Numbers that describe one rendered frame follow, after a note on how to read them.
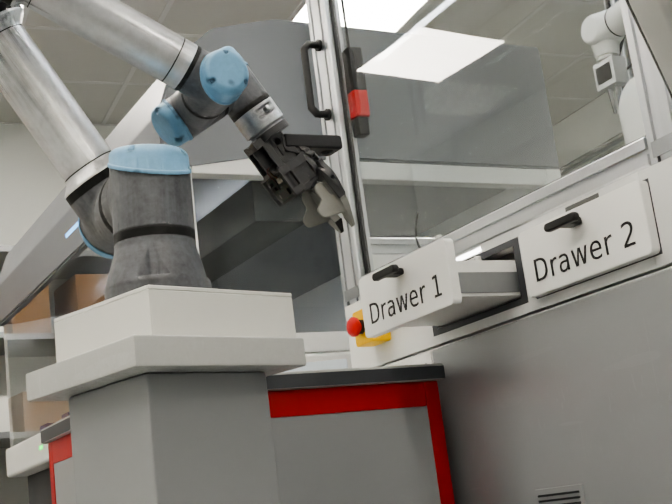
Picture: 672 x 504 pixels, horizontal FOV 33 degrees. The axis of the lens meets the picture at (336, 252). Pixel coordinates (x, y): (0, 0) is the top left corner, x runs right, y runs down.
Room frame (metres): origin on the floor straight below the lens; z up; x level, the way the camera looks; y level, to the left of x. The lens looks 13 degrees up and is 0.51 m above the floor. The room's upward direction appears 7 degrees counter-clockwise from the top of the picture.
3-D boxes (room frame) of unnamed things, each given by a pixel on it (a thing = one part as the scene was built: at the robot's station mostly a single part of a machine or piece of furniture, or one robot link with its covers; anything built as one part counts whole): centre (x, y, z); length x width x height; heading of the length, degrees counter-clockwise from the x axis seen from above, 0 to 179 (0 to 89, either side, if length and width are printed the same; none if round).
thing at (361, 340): (2.28, -0.05, 0.88); 0.07 x 0.05 x 0.07; 29
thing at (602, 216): (1.72, -0.38, 0.87); 0.29 x 0.02 x 0.11; 29
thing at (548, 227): (1.71, -0.36, 0.91); 0.07 x 0.04 x 0.01; 29
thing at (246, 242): (3.66, 0.32, 1.13); 1.78 x 1.14 x 0.45; 29
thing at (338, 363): (2.17, 0.07, 0.78); 0.12 x 0.08 x 0.04; 101
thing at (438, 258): (1.93, -0.11, 0.87); 0.29 x 0.02 x 0.11; 29
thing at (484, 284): (2.04, -0.29, 0.86); 0.40 x 0.26 x 0.06; 119
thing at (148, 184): (1.59, 0.26, 1.00); 0.13 x 0.12 x 0.14; 28
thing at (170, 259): (1.59, 0.26, 0.89); 0.15 x 0.15 x 0.10
